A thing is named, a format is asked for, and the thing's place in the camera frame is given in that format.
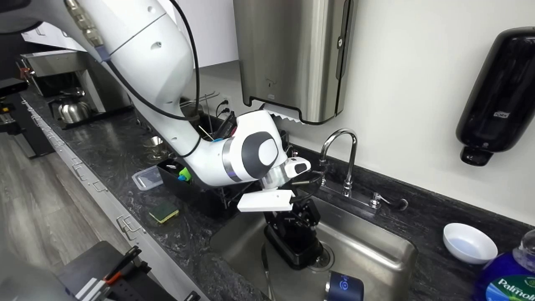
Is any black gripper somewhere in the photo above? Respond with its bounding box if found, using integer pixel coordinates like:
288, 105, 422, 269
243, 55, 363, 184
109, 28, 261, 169
271, 199, 321, 246

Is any dark blue thermos mug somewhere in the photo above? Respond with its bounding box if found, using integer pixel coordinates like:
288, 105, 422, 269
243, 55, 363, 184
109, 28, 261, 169
325, 272, 365, 301

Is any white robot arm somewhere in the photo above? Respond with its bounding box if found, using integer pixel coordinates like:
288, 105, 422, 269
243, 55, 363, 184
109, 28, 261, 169
0, 0, 311, 215

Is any black container in sink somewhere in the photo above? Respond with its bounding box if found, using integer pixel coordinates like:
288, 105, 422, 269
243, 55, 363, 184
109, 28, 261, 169
265, 222, 323, 269

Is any stainless steel sink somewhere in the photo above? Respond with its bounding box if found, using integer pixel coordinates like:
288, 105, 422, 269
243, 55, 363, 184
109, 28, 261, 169
211, 190, 418, 301

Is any chrome sink faucet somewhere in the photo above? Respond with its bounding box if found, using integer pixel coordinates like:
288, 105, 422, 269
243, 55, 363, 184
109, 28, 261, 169
318, 129, 408, 215

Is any black dish rack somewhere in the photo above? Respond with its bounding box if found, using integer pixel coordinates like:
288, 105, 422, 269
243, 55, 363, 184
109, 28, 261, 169
156, 112, 291, 219

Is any green yellow sponge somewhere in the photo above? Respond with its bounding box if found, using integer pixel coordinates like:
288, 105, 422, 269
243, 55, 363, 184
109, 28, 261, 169
149, 204, 179, 224

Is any stainless paper towel dispenser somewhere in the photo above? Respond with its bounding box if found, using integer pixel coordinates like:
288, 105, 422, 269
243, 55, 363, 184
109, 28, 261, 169
233, 0, 358, 124

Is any clear plastic food container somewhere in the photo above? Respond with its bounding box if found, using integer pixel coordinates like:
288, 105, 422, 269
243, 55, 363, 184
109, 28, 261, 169
132, 165, 163, 190

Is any small white bowl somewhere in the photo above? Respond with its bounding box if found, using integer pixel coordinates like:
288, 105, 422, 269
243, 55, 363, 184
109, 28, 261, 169
443, 222, 499, 264

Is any black tool tray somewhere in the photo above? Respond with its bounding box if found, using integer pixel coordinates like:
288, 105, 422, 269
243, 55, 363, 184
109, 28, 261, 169
59, 241, 176, 301

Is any blue dish soap bottle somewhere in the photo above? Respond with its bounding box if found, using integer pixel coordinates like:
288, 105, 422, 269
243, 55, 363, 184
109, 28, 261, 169
474, 229, 535, 301

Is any steel kettle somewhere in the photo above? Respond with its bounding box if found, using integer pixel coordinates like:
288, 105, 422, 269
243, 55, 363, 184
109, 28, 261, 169
49, 95, 92, 125

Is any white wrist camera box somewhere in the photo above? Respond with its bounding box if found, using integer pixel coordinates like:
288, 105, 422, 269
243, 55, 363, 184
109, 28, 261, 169
238, 189, 295, 212

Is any black wall soap dispenser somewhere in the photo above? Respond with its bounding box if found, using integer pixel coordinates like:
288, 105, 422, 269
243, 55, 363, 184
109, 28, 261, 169
457, 27, 535, 165

